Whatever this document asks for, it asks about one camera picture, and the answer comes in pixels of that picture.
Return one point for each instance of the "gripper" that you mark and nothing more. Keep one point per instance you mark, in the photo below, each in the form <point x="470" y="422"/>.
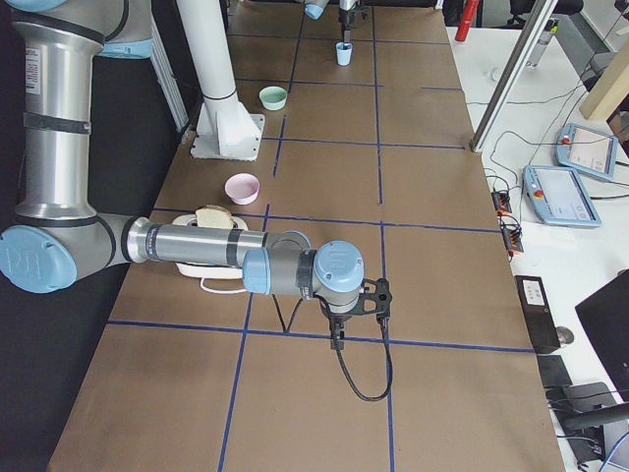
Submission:
<point x="337" y="317"/>
<point x="346" y="16"/>

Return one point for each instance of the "light blue cup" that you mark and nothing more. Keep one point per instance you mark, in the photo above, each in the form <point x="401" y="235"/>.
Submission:
<point x="344" y="51"/>

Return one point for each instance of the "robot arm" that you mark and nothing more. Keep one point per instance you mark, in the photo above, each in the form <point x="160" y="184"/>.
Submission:
<point x="315" y="8"/>
<point x="60" y="238"/>

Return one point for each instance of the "green bowl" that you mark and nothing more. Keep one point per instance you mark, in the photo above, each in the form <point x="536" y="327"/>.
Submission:
<point x="273" y="98"/>

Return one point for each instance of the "red cylinder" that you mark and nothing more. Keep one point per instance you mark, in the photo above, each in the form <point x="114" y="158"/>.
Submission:
<point x="468" y="15"/>

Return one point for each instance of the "cream toaster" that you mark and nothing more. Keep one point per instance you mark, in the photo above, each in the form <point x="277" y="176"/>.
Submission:
<point x="210" y="264"/>

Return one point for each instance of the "bread slice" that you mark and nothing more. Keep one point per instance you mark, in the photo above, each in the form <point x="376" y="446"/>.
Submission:
<point x="214" y="217"/>

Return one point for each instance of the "pink bowl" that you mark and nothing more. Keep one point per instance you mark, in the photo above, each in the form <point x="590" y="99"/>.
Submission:
<point x="242" y="188"/>

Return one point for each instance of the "black box with label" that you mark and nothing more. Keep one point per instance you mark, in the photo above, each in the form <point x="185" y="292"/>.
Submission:
<point x="537" y="314"/>

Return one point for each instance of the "far teach pendant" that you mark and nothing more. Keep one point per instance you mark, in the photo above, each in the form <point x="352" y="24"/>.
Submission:
<point x="590" y="152"/>

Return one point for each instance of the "teach pendant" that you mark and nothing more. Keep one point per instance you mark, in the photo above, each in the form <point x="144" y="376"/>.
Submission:
<point x="590" y="152"/>
<point x="559" y="197"/>

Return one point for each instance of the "near teach pendant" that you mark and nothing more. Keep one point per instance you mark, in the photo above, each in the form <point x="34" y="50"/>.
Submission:
<point x="559" y="197"/>

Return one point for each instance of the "black monitor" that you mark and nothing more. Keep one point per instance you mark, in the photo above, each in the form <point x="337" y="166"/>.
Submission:
<point x="604" y="318"/>

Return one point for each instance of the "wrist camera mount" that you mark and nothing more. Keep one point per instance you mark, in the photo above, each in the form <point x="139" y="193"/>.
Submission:
<point x="375" y="298"/>

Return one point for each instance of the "white camera post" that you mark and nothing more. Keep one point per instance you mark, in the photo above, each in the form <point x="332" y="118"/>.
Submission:
<point x="225" y="129"/>

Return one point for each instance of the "aluminium frame post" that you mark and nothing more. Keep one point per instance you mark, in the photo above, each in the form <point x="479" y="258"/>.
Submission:
<point x="528" y="49"/>

